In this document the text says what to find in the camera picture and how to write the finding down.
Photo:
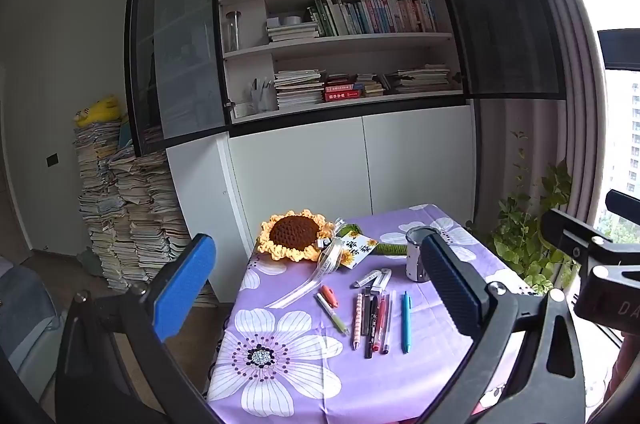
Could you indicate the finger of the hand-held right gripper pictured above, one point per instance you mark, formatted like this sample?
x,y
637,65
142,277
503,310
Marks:
x,y
622,204
570,231

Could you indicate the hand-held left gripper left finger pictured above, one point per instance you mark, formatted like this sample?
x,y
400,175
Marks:
x,y
185,284

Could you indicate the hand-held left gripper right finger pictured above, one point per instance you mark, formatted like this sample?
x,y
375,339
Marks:
x,y
450,289

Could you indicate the grey pen holder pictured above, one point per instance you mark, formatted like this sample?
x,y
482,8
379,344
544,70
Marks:
x,y
415,259

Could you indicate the blue pen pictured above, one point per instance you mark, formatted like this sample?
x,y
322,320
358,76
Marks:
x,y
406,321

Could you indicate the translucent white pen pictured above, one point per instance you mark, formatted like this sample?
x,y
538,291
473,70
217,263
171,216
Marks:
x,y
388,321

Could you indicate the dark slim pen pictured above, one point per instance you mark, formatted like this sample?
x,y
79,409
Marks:
x,y
364,316

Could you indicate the pink checkered pen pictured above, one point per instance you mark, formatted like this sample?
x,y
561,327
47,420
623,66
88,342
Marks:
x,y
357,324

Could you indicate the green highlighter pen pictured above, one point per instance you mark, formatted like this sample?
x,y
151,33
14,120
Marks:
x,y
332,315

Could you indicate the orange capped pen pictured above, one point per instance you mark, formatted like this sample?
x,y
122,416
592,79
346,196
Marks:
x,y
329,295

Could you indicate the green leafy potted plant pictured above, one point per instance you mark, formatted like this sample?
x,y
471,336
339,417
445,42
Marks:
x,y
525,234

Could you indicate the pile of books on floor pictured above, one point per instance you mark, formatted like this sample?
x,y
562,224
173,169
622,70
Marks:
x,y
130,214

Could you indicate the white sunflower print card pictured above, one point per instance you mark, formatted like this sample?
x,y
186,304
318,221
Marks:
x,y
357,249

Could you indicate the crochet sunflower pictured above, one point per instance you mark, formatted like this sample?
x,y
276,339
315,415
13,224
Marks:
x,y
295,231

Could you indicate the white printed ribbon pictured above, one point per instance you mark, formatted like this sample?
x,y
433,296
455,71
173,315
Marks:
x,y
320,269

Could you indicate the grey pink curtain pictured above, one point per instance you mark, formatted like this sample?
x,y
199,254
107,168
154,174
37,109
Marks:
x,y
570,79

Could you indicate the purple floral tablecloth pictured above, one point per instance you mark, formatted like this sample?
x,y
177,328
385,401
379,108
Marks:
x,y
300,379

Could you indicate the grey blue cushion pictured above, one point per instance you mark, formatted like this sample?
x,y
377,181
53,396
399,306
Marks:
x,y
25,319

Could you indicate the white bookcase cabinet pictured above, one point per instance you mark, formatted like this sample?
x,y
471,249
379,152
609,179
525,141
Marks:
x,y
300,164

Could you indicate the yellow plush toy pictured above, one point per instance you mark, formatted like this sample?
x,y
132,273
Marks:
x,y
100,109

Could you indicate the clear pen cup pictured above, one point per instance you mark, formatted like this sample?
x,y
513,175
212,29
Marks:
x,y
263,99

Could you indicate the wide stack of worn booklets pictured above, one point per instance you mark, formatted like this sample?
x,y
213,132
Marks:
x,y
420,79

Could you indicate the small stack of mixed books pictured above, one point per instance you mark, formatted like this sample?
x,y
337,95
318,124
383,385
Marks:
x,y
371,85

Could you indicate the stack of red books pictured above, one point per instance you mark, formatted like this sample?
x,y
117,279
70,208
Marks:
x,y
344,92

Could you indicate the dark glass cabinet door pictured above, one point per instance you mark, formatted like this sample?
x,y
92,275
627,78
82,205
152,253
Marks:
x,y
175,29
500,4

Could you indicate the clear glass jar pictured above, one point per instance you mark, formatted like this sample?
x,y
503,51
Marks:
x,y
232,32

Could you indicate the small stack of white books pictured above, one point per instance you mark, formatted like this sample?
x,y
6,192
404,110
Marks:
x,y
292,32

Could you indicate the row of colourful upright books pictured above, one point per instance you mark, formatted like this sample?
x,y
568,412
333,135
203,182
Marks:
x,y
375,15

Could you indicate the grey tape roll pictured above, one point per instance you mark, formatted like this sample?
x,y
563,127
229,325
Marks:
x,y
290,20

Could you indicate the black wall socket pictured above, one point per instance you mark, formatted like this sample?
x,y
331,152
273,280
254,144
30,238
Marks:
x,y
52,160

